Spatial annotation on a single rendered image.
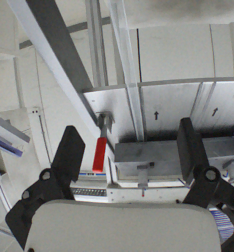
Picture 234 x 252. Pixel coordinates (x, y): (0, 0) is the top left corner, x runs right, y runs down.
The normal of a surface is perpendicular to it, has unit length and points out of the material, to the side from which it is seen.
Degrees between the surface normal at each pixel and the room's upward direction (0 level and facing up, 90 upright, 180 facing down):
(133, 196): 90
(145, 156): 135
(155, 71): 90
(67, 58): 90
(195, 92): 45
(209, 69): 90
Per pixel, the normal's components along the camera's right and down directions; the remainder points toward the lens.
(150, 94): -0.05, 0.85
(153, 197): -0.18, 0.23
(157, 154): -0.20, -0.52
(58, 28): 0.98, -0.06
